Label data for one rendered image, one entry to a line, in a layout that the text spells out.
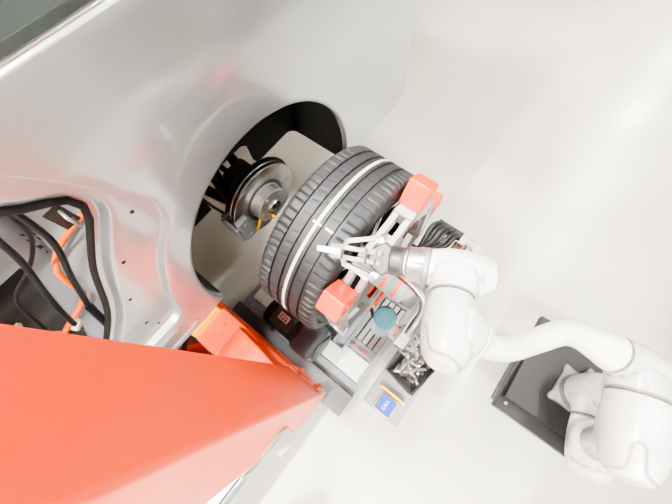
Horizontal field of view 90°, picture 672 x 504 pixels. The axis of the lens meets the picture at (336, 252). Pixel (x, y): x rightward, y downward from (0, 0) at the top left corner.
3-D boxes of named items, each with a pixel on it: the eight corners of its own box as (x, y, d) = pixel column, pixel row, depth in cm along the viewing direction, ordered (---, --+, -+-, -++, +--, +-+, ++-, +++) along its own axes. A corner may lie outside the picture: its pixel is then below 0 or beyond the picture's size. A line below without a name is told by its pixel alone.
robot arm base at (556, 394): (607, 383, 150) (616, 383, 145) (585, 425, 144) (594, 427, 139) (568, 356, 155) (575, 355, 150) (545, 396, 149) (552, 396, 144)
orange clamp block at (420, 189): (406, 195, 108) (418, 171, 102) (427, 208, 106) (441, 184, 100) (397, 202, 103) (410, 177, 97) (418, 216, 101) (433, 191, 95)
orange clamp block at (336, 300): (339, 277, 98) (323, 289, 91) (360, 293, 96) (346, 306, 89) (330, 294, 102) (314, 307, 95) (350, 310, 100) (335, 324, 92)
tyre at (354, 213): (382, 107, 114) (238, 233, 87) (443, 140, 107) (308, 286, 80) (360, 218, 171) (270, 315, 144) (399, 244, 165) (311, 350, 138)
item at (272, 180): (285, 205, 157) (289, 147, 132) (297, 214, 155) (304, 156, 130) (232, 242, 138) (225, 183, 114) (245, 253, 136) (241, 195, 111)
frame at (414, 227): (406, 235, 154) (428, 165, 103) (418, 243, 152) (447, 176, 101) (332, 330, 141) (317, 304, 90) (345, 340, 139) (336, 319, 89)
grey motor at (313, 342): (281, 294, 200) (266, 278, 167) (337, 339, 189) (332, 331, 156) (261, 318, 196) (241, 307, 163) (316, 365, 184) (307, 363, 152)
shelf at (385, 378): (418, 320, 156) (419, 319, 153) (450, 343, 151) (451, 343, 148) (362, 399, 146) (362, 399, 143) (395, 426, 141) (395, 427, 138)
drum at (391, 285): (383, 253, 130) (385, 239, 117) (429, 285, 125) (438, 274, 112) (361, 280, 127) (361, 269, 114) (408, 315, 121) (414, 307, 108)
